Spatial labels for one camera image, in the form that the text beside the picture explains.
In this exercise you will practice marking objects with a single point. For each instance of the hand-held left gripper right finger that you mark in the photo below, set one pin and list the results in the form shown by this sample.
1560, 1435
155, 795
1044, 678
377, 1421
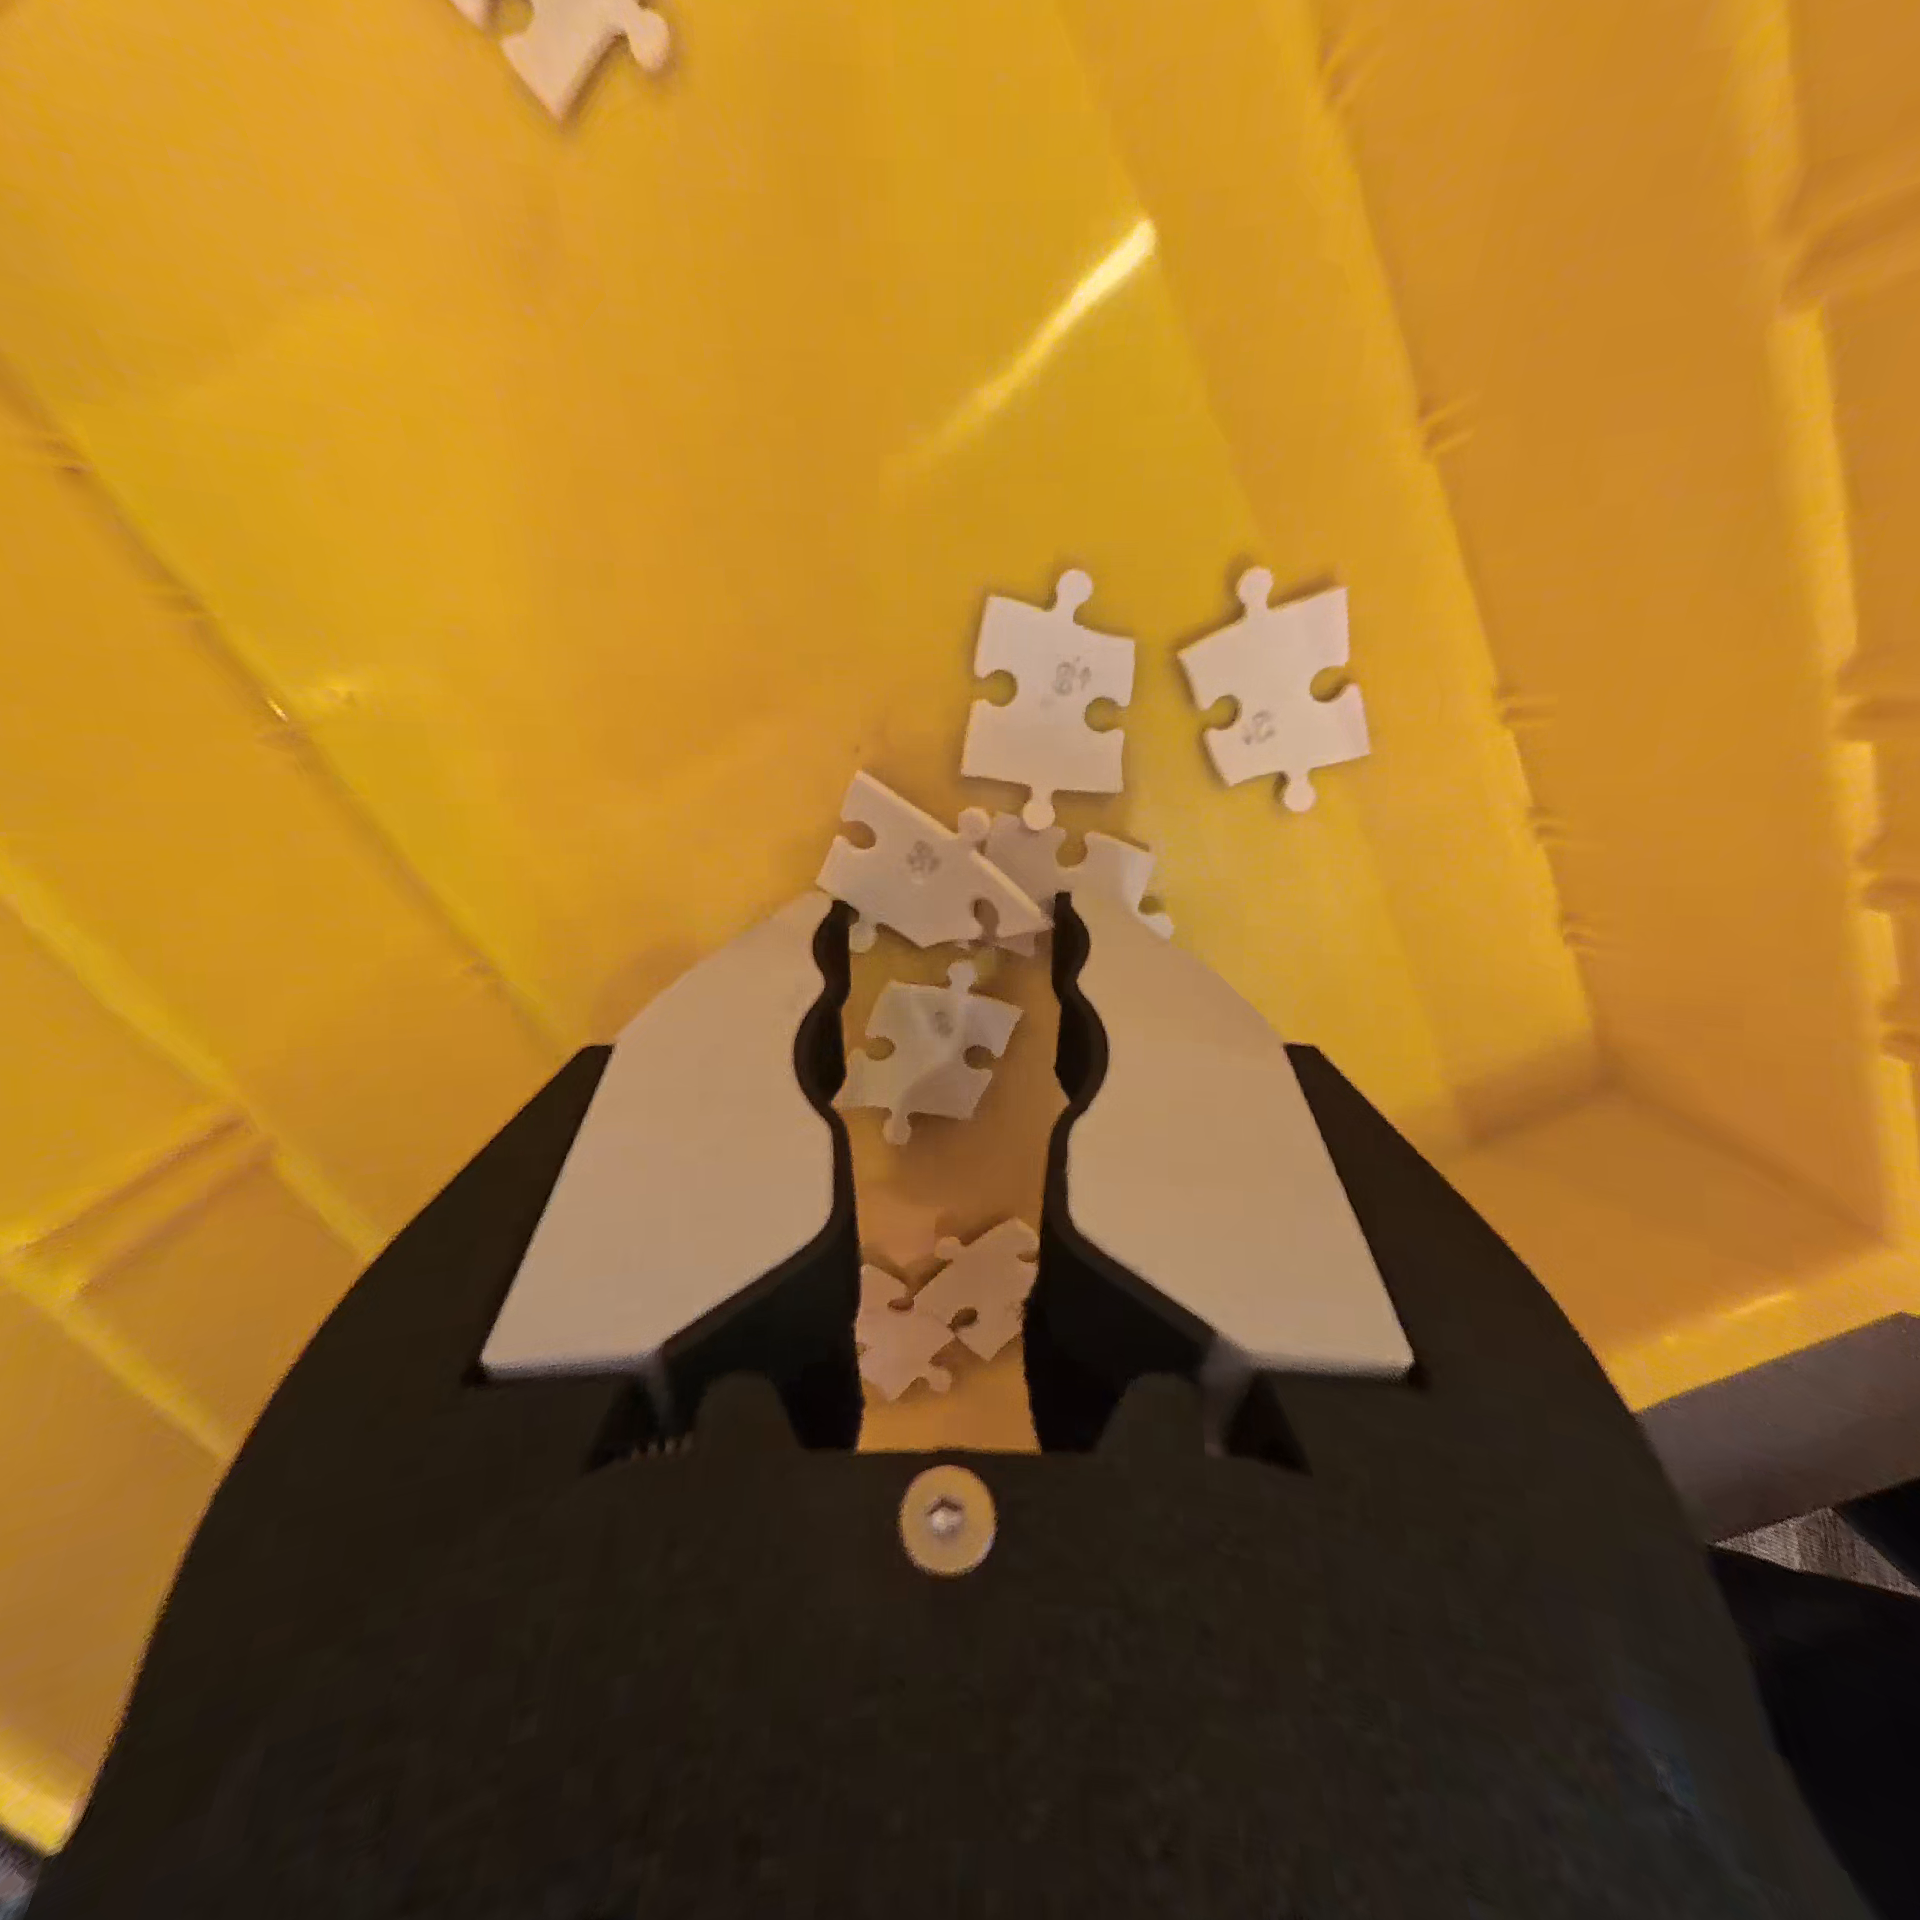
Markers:
1229, 1187

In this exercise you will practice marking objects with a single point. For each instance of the person's dark clothing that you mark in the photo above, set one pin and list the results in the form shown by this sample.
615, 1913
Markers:
1846, 1695

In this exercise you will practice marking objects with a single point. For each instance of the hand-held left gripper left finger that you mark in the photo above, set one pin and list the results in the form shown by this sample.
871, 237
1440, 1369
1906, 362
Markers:
675, 1187

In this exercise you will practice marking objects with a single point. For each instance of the white puzzle piece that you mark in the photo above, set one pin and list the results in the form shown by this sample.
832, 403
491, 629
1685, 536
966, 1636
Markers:
914, 871
1027, 856
893, 1344
983, 1290
932, 1050
569, 43
1274, 707
1050, 707
1120, 882

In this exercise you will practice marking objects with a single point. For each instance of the yellow plastic bin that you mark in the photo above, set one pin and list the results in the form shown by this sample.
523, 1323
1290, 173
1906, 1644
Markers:
523, 525

